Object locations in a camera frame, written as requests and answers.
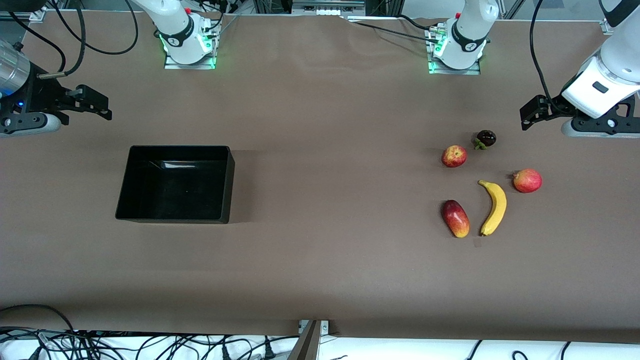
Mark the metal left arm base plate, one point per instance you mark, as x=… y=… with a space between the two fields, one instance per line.
x=455 y=72

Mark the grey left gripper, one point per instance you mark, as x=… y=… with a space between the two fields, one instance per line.
x=556 y=106

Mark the red peach apple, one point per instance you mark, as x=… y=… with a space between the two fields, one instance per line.
x=528 y=181

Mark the black plastic box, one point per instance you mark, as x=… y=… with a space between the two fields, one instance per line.
x=175 y=185

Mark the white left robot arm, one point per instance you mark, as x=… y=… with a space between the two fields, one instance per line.
x=470 y=30

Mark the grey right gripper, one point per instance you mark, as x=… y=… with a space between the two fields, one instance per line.
x=44 y=95

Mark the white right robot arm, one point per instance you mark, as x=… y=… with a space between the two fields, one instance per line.
x=175 y=25

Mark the silver corner bracket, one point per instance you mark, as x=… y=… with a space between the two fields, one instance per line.
x=325 y=327

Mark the red yellow mango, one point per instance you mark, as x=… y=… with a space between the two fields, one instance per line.
x=456 y=219

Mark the red yellow apple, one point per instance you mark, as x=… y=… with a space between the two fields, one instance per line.
x=454 y=156

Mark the dark purple mangosteen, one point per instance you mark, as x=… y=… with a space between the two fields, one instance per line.
x=486 y=138

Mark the grey power strip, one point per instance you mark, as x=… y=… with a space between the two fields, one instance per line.
x=327 y=5

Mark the yellow banana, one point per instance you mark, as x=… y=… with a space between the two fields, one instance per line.
x=495 y=210

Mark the aluminium profile bar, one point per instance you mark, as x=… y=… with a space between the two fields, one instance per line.
x=306 y=345

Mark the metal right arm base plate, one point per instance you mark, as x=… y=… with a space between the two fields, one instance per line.
x=190 y=66

